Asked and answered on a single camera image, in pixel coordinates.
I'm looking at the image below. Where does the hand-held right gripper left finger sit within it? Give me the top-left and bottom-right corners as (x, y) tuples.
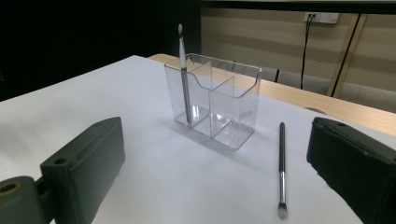
(39, 116), (126, 224)

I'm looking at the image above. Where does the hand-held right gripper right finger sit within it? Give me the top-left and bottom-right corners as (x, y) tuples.
(305, 116), (396, 224)

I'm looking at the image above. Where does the black makeup brush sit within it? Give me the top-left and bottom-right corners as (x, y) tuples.
(276, 121), (290, 220)
(177, 22), (193, 126)

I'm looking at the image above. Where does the clear acrylic organizer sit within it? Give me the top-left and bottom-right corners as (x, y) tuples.
(163, 52), (262, 152)

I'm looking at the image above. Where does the white table sheet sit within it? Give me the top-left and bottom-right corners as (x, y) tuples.
(0, 55), (396, 224)

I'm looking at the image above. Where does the black wall cable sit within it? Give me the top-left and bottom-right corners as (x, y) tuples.
(300, 14), (314, 91)

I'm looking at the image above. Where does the white wall outlet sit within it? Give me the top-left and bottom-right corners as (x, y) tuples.
(303, 11), (341, 25)

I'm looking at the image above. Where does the black horizontal frame bar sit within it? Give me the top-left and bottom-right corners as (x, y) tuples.
(200, 0), (396, 15)

